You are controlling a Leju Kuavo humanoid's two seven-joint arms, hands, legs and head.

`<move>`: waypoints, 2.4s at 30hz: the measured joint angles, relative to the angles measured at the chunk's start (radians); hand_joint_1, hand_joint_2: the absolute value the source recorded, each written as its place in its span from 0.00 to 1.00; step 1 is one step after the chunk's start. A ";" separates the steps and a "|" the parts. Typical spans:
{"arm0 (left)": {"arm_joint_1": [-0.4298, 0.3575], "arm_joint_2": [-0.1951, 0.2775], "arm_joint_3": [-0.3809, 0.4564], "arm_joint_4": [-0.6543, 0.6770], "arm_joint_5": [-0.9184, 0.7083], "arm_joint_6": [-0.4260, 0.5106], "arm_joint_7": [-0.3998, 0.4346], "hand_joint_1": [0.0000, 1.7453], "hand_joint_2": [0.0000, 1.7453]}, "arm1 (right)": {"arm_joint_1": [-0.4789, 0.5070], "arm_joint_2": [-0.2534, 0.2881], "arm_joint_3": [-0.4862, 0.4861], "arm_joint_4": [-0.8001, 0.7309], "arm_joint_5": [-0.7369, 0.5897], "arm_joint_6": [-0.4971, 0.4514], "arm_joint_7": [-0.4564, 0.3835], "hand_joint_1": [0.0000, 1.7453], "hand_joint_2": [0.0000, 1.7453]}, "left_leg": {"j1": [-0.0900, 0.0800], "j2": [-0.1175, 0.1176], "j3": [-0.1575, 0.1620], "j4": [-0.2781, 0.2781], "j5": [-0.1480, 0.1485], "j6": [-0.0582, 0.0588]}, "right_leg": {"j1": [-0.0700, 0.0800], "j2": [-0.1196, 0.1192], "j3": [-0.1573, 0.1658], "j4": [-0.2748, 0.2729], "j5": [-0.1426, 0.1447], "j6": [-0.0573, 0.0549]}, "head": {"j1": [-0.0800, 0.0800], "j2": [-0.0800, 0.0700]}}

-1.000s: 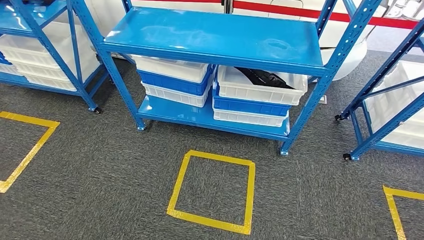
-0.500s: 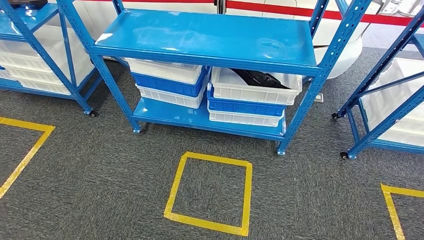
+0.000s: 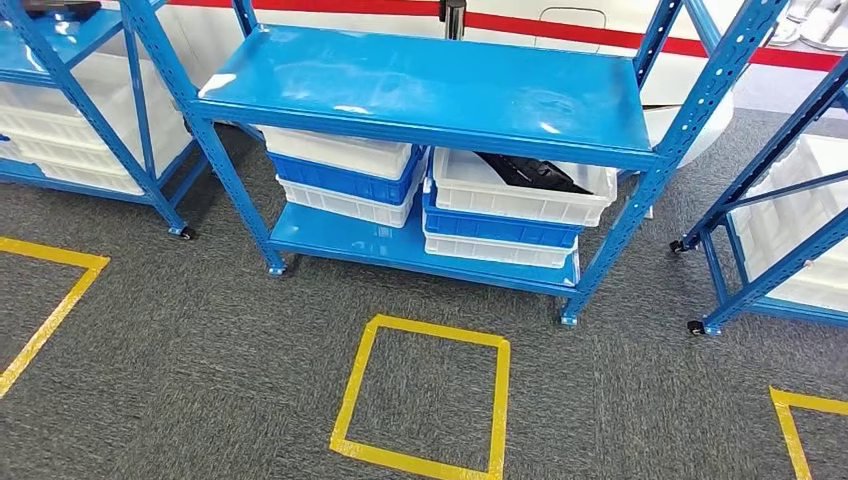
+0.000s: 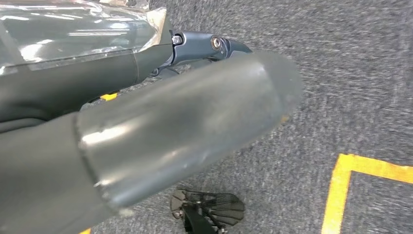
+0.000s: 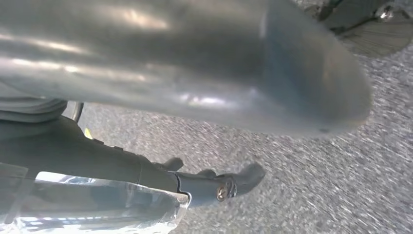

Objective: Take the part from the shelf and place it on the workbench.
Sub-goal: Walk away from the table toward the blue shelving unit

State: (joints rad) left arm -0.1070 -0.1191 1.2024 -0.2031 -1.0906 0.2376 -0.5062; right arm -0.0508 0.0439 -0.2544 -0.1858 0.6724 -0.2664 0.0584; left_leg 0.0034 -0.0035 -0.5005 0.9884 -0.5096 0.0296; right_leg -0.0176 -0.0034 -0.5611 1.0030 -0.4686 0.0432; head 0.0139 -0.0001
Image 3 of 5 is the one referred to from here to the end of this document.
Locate red barrier belt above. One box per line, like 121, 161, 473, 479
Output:
168, 0, 442, 18
465, 11, 843, 73

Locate blue plastic crate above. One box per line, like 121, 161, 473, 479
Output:
422, 188, 584, 250
268, 148, 425, 207

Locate black plastic part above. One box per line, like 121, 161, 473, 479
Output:
475, 152, 594, 195

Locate large white plastic crate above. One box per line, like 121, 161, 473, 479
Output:
730, 134, 848, 313
0, 52, 193, 197

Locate yellow floor tape square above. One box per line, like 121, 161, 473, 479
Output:
0, 237, 111, 399
329, 314, 511, 480

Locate blue metal shelf rack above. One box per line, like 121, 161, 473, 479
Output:
0, 0, 200, 241
669, 56, 848, 337
119, 0, 790, 327

